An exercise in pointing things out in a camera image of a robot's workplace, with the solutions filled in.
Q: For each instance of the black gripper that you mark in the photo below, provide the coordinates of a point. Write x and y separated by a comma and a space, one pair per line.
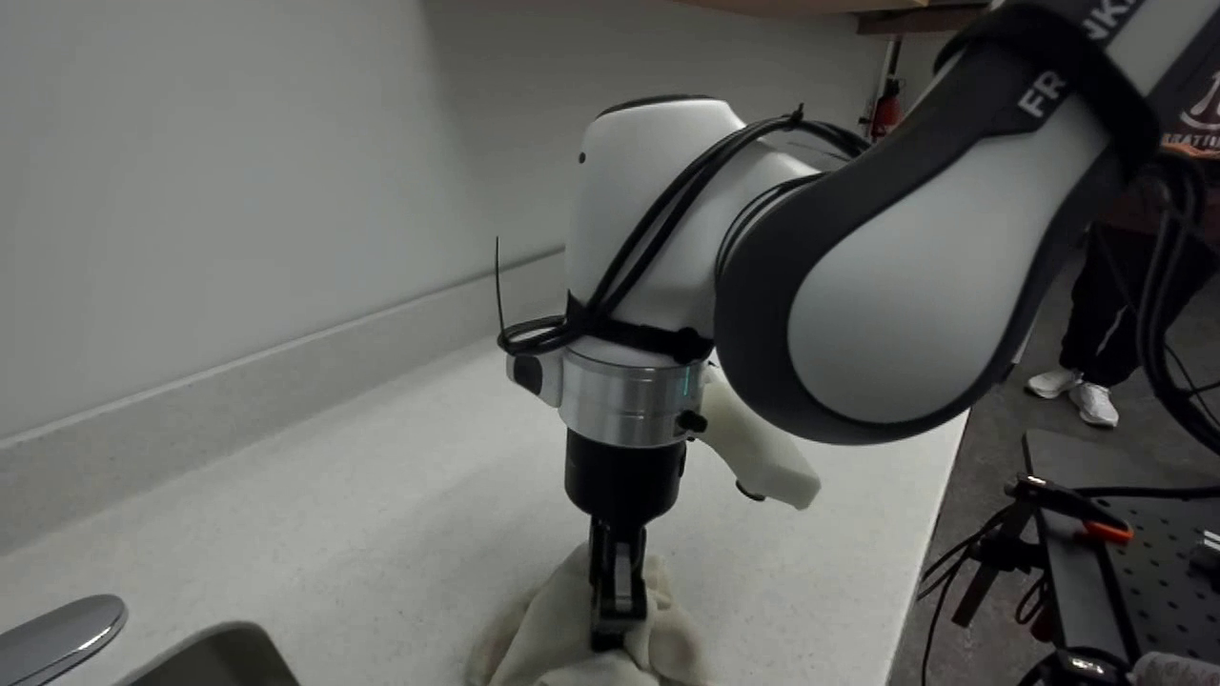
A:
627, 481

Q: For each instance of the cream wiping cloth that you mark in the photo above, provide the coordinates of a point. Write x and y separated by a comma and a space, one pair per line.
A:
557, 633

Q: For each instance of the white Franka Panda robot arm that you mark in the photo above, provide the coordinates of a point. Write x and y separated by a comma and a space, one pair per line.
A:
891, 292

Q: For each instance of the steel sink basin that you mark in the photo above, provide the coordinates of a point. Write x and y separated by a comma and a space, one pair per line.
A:
224, 659

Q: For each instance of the black perforated breadboard table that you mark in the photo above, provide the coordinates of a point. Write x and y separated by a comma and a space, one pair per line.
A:
1166, 571

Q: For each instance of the person in maroon shirt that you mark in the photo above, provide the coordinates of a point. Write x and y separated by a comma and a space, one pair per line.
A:
1106, 316

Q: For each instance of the chrome faucet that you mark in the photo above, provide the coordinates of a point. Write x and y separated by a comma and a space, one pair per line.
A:
59, 639

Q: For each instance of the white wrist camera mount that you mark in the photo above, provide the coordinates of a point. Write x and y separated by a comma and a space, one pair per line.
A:
763, 457

